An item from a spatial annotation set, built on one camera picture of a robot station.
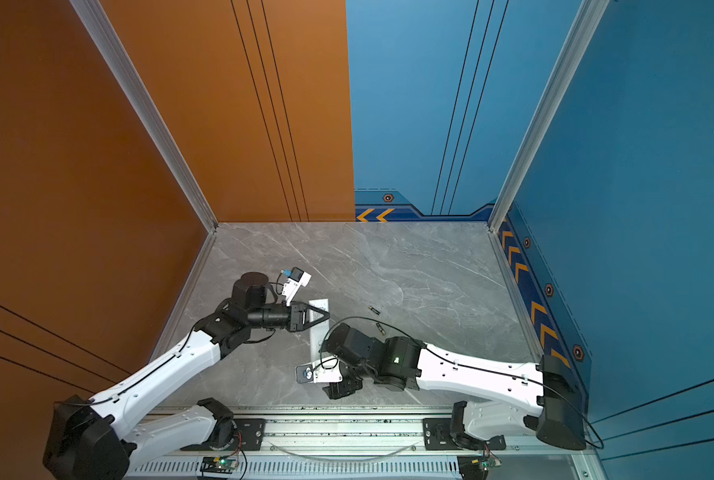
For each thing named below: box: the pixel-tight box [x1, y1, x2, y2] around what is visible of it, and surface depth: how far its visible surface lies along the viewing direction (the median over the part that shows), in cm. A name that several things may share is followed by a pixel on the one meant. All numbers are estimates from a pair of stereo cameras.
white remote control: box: [309, 298, 329, 362], surface depth 71 cm
